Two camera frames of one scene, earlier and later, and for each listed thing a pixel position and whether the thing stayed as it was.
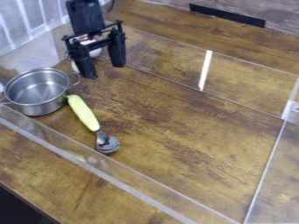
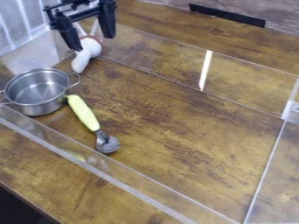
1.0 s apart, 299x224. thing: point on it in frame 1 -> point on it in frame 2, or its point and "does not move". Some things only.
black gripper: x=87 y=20 -> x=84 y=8
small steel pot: x=38 y=90 does not move
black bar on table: x=227 y=15 does not move
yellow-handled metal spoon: x=107 y=144 does not move
